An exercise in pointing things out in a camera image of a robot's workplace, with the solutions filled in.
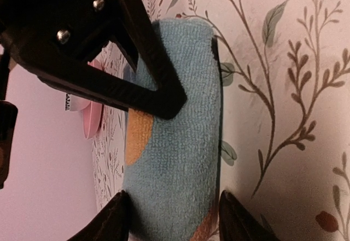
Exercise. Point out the blue orange dotted towel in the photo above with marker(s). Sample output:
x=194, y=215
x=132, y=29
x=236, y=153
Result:
x=170, y=169

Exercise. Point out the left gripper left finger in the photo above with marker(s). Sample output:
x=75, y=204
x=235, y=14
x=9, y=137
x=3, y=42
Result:
x=112, y=223

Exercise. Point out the floral tablecloth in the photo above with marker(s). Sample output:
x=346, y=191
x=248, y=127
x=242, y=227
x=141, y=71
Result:
x=285, y=71

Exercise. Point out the patterned bowl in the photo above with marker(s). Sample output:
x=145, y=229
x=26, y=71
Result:
x=75, y=103

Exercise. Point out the pink plate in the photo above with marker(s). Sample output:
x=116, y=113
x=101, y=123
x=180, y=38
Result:
x=92, y=115

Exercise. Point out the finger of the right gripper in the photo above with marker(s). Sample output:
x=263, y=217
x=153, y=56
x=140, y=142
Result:
x=60, y=41

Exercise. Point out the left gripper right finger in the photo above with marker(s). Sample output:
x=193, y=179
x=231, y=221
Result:
x=236, y=223

